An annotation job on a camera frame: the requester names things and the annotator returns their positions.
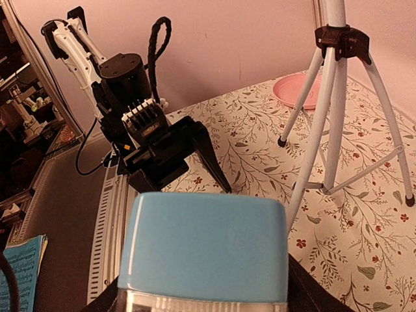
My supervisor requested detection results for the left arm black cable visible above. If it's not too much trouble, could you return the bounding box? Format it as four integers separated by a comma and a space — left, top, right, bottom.
148, 16, 173, 105

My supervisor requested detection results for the pink plate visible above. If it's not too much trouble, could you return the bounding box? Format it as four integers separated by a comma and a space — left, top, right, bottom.
272, 73, 322, 111

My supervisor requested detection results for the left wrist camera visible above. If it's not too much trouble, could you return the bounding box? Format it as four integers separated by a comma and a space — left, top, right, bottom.
122, 97, 172, 149

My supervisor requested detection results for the light blue music stand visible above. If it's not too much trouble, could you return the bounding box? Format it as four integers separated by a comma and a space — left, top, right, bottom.
278, 1, 415, 229

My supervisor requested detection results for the blue paper stack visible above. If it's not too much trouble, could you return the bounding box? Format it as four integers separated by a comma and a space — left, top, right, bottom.
4, 234, 48, 311

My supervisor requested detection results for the front aluminium rail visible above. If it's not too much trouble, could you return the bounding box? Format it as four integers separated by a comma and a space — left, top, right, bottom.
86, 175, 137, 304

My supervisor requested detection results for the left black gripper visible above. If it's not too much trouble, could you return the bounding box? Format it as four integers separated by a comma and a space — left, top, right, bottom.
123, 116, 232, 193

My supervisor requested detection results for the blue metronome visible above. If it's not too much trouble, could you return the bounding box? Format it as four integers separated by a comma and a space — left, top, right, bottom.
116, 192, 289, 311

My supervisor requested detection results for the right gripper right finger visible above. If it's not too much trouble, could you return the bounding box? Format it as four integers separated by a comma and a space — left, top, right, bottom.
287, 255, 352, 312

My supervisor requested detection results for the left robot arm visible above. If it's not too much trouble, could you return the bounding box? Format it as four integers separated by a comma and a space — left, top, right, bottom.
41, 7, 231, 193

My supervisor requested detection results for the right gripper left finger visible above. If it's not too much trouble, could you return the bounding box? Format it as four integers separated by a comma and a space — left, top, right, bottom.
80, 277, 125, 312

